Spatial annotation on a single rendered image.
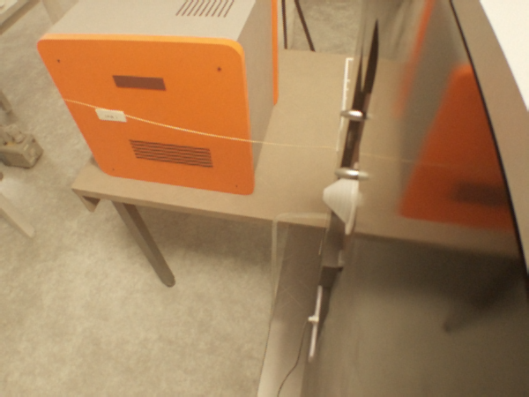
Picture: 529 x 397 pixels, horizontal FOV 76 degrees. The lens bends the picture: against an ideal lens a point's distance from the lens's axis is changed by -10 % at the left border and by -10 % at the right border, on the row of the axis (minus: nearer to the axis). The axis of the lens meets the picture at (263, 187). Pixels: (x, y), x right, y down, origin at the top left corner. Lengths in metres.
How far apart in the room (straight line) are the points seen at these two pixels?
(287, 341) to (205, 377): 0.79
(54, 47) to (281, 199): 0.60
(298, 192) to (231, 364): 0.80
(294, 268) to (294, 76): 0.70
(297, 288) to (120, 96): 0.54
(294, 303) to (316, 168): 0.38
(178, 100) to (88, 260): 1.21
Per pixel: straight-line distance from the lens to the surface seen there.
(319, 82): 1.27
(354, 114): 0.29
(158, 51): 0.70
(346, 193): 0.31
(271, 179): 0.96
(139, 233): 1.25
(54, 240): 1.99
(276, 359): 0.74
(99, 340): 1.67
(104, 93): 0.84
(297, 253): 0.82
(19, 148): 2.28
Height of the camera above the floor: 1.47
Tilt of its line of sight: 53 degrees down
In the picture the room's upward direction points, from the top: 3 degrees counter-clockwise
